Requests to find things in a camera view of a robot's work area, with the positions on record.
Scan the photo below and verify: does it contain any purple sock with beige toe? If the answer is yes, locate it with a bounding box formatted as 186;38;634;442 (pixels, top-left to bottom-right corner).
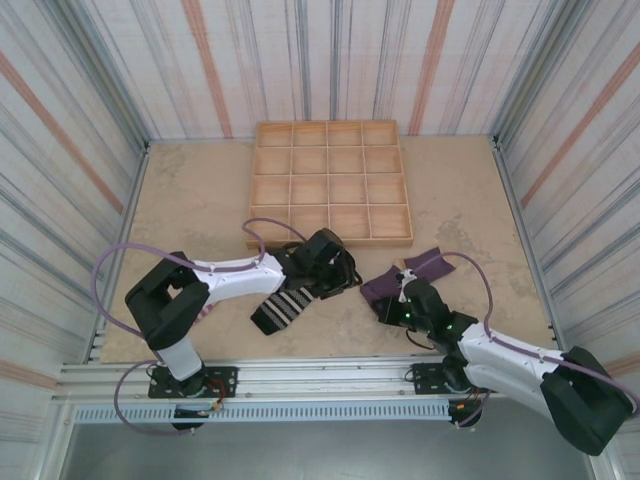
359;248;457;314

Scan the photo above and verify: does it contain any black white striped sock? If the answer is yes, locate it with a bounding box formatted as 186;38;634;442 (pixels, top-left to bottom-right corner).
249;259;364;337

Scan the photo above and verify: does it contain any wooden compartment tray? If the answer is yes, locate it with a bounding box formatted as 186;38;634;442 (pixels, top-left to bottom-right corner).
244;119;415;250

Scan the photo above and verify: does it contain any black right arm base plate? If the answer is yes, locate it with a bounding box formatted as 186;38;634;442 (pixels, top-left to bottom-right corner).
409;362;503;396

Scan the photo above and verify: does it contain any aluminium mounting rail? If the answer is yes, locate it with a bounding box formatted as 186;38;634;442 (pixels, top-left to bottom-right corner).
49;352;599;405

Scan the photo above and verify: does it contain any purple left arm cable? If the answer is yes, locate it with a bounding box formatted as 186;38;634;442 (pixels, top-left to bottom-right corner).
93;218;309;436

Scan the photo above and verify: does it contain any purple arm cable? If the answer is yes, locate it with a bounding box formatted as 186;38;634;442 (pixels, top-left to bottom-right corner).
402;252;640;431
93;218;309;436

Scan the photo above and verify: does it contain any red power wires right base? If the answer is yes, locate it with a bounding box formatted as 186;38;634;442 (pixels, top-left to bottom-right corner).
452;382;494;416

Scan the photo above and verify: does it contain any red power wires base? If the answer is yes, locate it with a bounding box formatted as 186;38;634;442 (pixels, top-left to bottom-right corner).
452;382;494;416
174;378;236;417

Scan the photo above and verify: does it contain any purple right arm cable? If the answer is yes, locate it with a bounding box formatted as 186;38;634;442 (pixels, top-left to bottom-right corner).
402;252;640;431

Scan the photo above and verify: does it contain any slotted grey cable duct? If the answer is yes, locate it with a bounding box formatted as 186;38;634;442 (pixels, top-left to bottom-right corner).
73;402;451;424

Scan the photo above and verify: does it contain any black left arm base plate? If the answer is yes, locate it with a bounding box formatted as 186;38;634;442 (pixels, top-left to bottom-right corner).
148;364;239;400

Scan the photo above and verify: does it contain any aluminium table side rail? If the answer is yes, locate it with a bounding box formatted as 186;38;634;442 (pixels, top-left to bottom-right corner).
88;141;152;364
492;134;564;351

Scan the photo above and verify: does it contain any red power wires left base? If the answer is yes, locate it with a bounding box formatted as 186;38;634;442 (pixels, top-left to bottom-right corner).
174;378;236;417

